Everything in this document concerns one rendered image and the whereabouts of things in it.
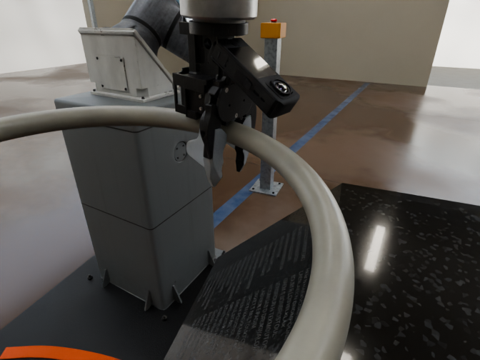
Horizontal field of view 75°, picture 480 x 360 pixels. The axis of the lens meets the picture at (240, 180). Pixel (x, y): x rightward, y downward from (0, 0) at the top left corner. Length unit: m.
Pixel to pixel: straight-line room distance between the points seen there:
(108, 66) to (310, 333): 1.12
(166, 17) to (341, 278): 1.14
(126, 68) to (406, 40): 6.00
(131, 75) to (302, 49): 6.18
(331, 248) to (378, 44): 6.61
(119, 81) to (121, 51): 0.10
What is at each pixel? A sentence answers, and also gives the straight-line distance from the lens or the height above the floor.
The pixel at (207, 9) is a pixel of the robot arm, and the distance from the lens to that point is 0.38.
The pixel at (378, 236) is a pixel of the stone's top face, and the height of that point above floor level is 0.85.
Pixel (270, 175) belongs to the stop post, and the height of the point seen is 0.13.
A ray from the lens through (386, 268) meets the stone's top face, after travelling 0.40.
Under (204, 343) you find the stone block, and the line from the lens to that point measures 0.49.
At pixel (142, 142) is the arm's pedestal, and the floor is 0.75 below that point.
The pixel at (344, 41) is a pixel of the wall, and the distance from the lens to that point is 6.92.
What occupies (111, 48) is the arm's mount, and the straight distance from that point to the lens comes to 1.20.
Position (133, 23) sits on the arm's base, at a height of 1.08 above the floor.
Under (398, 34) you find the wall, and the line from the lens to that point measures 6.77.
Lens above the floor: 1.10
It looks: 27 degrees down
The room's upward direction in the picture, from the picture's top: straight up
